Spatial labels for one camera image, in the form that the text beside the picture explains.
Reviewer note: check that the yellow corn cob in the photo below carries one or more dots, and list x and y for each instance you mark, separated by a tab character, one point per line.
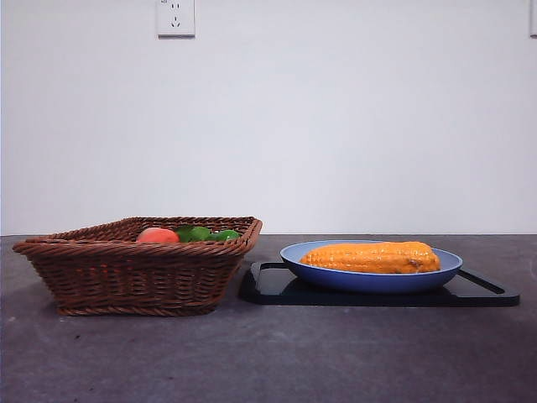
369	256

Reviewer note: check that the blue round plate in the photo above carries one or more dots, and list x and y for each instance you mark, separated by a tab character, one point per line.
369	283

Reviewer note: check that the brown wicker basket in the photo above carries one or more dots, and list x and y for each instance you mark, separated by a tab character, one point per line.
126	281

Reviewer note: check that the green bell pepper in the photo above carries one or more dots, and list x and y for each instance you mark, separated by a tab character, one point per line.
222	236

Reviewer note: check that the black rectangular tray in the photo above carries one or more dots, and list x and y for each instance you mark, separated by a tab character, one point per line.
268	291

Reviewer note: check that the red tomato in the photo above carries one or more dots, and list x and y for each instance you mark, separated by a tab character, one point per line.
157	236

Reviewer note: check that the white wall socket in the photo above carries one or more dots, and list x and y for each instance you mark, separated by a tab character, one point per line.
176	21

